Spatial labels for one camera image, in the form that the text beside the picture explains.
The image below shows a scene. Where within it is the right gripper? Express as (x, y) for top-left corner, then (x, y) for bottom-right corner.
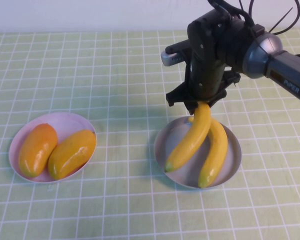
(165, 61), (242, 116)

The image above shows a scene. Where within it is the longer yellow toy banana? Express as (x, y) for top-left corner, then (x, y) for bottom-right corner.
(164, 101), (213, 173)

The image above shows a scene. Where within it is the shorter yellow toy banana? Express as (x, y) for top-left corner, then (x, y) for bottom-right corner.
(188, 116), (229, 189)

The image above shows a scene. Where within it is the yellow toy mango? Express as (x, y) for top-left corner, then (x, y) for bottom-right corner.
(47, 129), (97, 180)

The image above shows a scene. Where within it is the orange-topped toy mango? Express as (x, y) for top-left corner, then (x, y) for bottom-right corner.
(18, 123), (58, 178)

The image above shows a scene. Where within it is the pale blue round plate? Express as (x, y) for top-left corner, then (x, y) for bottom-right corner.
(153, 116), (242, 190)

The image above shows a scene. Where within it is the pale pink round plate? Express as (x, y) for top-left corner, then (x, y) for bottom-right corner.
(8, 112), (98, 185)

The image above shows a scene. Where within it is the green checked tablecloth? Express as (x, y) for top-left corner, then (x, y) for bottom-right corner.
(0, 27), (300, 240)

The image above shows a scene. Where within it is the black zip tie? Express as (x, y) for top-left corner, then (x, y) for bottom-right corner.
(269, 7), (294, 33)

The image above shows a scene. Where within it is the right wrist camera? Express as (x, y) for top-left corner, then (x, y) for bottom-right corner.
(160, 41), (194, 67)

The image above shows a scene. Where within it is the black flat right cable loop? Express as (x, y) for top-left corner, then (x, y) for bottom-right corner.
(207, 0), (248, 20)

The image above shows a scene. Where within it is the black right camera cable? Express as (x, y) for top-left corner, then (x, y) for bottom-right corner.
(247, 0), (300, 36)

